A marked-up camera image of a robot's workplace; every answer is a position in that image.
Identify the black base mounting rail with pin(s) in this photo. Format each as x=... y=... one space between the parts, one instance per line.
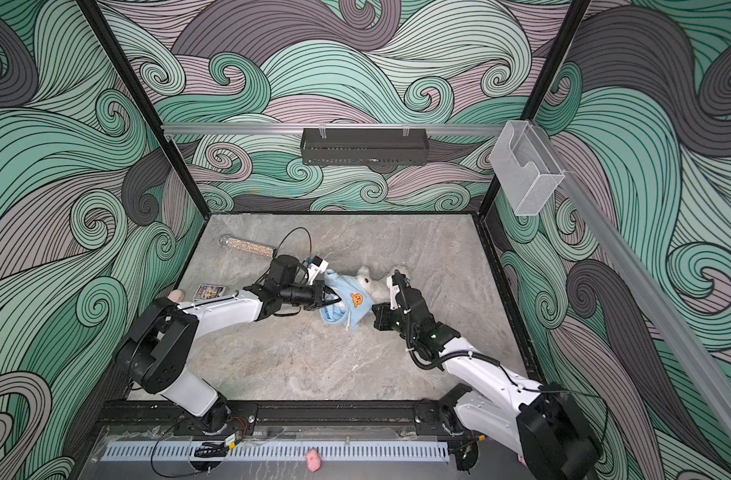
x=423 y=416

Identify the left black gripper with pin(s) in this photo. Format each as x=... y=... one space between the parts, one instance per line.
x=318 y=296

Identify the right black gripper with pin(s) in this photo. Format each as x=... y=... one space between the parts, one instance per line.
x=382 y=316

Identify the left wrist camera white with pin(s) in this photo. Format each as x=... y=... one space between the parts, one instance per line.
x=316 y=269

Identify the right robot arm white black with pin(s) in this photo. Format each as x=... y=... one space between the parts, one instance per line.
x=542 y=424

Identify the small pink toy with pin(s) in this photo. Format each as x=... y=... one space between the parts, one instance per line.
x=313 y=460

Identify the white teddy bear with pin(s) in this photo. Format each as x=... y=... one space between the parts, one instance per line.
x=375 y=289

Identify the pink round ball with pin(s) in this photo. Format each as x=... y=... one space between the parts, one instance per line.
x=176 y=296

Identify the light blue fleece hoodie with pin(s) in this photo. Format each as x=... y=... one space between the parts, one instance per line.
x=355 y=298

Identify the aluminium rail right wall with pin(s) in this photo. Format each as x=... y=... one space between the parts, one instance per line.
x=698 y=364

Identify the clear plastic wall bin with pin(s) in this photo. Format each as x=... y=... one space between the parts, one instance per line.
x=525 y=162

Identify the black wall tray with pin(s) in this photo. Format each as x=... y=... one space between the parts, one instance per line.
x=364 y=147

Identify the white slotted cable duct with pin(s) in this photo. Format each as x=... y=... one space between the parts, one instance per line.
x=284 y=450

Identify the aluminium rail back wall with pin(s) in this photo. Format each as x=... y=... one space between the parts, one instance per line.
x=258 y=128

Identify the glass tube with sprinkles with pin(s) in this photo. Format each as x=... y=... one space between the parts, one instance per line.
x=231 y=242

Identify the small colourful card pack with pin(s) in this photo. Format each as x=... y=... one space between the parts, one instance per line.
x=206 y=292

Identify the aluminium rail wall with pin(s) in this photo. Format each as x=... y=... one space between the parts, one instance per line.
x=698 y=364
x=258 y=128

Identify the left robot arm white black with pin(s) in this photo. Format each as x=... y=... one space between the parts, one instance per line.
x=154 y=353

